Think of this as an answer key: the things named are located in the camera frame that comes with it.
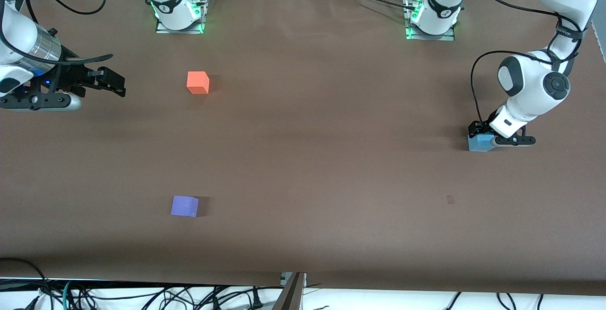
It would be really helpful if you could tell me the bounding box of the light blue foam block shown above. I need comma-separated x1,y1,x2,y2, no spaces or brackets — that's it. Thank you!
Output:
468,133,496,153

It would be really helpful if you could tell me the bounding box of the orange foam block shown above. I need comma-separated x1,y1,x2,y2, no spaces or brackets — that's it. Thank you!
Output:
187,71,210,95

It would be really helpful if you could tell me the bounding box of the purple foam block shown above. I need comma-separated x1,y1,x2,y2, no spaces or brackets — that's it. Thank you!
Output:
170,195,199,218

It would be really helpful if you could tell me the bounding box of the aluminium profile bar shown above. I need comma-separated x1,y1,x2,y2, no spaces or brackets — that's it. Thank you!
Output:
272,272,307,310

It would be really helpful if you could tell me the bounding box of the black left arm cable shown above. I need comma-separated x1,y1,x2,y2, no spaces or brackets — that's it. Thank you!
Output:
470,0,590,129

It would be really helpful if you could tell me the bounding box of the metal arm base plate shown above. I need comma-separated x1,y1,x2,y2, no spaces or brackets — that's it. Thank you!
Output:
403,0,456,42
155,0,209,35

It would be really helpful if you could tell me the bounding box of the black looped floor cable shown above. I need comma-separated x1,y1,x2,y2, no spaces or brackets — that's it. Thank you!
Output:
0,257,53,310

